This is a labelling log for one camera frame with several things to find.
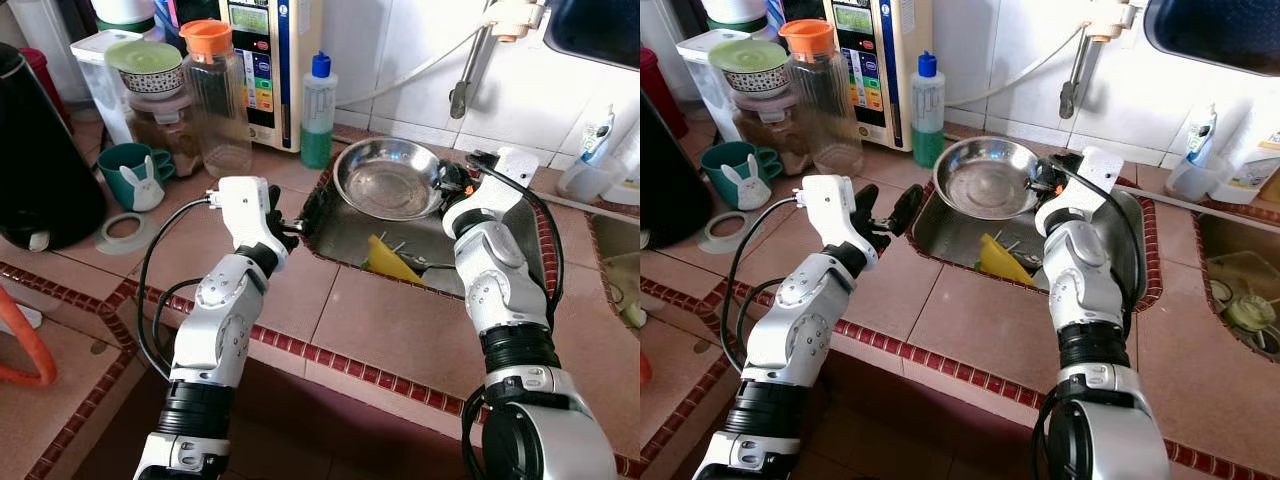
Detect stainless steel bowl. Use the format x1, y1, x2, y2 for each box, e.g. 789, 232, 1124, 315
333, 137, 448, 222
932, 136, 1043, 221

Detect metal fork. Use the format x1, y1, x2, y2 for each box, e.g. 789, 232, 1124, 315
392, 238, 456, 273
1000, 238, 1046, 273

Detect yellow plastic dish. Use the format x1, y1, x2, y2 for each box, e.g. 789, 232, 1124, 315
975, 232, 1036, 288
363, 233, 426, 288

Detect large stainless steel sink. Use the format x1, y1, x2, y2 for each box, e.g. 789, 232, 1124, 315
300, 150, 561, 301
905, 150, 1161, 306

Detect grey hanging tap spout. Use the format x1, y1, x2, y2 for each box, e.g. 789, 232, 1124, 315
1058, 25, 1099, 121
450, 25, 493, 121

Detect green soap bottle blue cap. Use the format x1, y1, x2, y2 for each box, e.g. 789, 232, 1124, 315
300, 52, 339, 171
910, 52, 947, 169

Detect clear pitcher orange lid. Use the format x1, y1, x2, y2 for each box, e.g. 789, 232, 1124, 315
780, 18, 866, 179
180, 18, 256, 181

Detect clear plastic cup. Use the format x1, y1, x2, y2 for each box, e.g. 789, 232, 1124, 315
1165, 150, 1223, 201
558, 150, 613, 204

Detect glass jar brown contents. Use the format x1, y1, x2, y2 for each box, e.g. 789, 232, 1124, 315
125, 88, 206, 179
730, 88, 811, 176

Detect white blue toothbrush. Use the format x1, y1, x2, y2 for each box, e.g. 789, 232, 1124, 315
580, 103, 616, 166
1185, 103, 1219, 166

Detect teal mug white rabbit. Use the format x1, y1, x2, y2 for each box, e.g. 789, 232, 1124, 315
700, 140, 784, 211
97, 142, 178, 213

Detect cream water ionizer appliance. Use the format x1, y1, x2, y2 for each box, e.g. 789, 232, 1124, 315
218, 0, 326, 153
828, 0, 936, 151

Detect small steel sink with dishes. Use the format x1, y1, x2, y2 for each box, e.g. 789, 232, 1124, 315
590, 205, 641, 331
1195, 205, 1280, 361

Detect white detergent bottle yellow cap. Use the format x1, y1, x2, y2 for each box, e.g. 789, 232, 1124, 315
1210, 100, 1280, 204
610, 120, 641, 206

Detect clear square food container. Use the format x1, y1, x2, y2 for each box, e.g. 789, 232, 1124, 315
605, 250, 641, 301
1205, 250, 1280, 301

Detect patterned bowl green lid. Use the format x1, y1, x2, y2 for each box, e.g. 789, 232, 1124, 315
105, 40, 186, 96
708, 40, 791, 96

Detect black kettle appliance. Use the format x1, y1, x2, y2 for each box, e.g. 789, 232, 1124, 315
0, 42, 109, 253
640, 90, 701, 251

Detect dark blue basin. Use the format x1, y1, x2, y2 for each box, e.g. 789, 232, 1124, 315
1143, 0, 1280, 76
545, 0, 641, 71

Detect clear container white lid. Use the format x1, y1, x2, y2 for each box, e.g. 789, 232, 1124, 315
675, 30, 746, 143
70, 30, 141, 146

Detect dark red flask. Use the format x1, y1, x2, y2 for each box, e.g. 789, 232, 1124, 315
640, 47, 691, 139
20, 47, 73, 131

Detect white canister green base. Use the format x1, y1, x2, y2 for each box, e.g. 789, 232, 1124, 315
700, 0, 771, 31
90, 0, 161, 33

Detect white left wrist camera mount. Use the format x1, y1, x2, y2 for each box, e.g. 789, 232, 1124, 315
798, 175, 863, 266
217, 176, 279, 266

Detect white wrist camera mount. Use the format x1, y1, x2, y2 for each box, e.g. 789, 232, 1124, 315
445, 148, 541, 236
217, 176, 279, 266
798, 175, 863, 266
1035, 147, 1126, 236

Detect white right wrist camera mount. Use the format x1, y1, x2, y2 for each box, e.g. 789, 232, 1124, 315
1035, 147, 1126, 236
445, 148, 541, 236

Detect thin white hose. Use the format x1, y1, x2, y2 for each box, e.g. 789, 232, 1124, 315
338, 28, 486, 109
945, 28, 1093, 109

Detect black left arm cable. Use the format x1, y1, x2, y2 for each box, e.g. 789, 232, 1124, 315
137, 195, 223, 381
720, 195, 806, 376

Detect white wall tap fixture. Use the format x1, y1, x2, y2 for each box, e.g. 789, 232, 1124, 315
1090, 0, 1151, 43
485, 0, 549, 43

